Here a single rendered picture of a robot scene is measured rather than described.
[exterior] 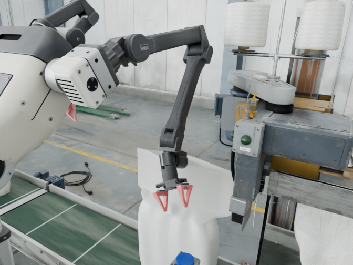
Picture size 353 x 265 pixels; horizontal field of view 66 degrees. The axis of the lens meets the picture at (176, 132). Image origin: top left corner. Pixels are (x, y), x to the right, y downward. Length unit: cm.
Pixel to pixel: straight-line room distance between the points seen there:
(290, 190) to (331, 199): 13
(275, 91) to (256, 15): 32
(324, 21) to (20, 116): 95
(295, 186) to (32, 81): 88
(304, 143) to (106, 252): 128
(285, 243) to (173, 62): 590
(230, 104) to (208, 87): 529
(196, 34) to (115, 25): 695
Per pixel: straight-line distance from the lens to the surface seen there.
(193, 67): 108
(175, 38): 98
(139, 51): 81
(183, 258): 100
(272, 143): 83
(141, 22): 744
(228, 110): 126
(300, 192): 105
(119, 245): 177
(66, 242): 186
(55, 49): 83
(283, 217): 152
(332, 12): 106
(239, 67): 618
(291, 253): 147
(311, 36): 105
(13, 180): 269
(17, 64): 85
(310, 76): 128
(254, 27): 109
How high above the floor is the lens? 155
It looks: 19 degrees down
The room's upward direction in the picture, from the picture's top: 2 degrees clockwise
